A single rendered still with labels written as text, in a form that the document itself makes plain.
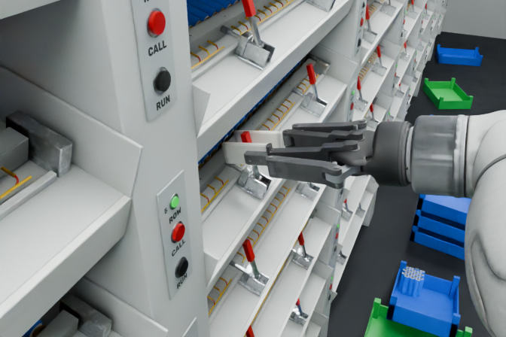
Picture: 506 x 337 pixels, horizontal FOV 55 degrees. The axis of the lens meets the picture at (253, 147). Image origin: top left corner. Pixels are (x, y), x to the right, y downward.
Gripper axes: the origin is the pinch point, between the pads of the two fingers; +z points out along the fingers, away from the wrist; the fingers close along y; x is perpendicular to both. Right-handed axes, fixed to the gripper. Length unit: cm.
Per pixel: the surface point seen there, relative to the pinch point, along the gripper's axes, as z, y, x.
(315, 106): 0.2, 25.4, -5.3
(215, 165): 4.7, -2.6, -1.6
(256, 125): 4.4, 10.1, -1.8
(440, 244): -11, 109, -101
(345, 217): 12, 69, -62
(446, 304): -16, 80, -102
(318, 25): -4.5, 18.4, 10.9
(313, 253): 7, 31, -44
